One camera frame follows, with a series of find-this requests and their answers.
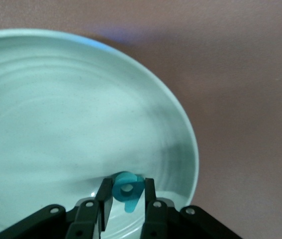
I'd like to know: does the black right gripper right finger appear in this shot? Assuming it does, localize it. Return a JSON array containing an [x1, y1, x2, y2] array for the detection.
[[140, 178, 243, 239]]

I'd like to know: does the light green plate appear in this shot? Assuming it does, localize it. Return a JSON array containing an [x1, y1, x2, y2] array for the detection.
[[0, 28, 200, 239]]

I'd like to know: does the brown table mat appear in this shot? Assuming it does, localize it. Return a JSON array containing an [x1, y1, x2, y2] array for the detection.
[[0, 0, 282, 239]]

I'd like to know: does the teal digit six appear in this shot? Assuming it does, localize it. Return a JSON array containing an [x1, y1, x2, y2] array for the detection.
[[112, 171, 145, 214]]

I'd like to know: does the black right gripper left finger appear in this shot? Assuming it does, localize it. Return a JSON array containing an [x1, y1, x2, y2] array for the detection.
[[0, 178, 113, 239]]

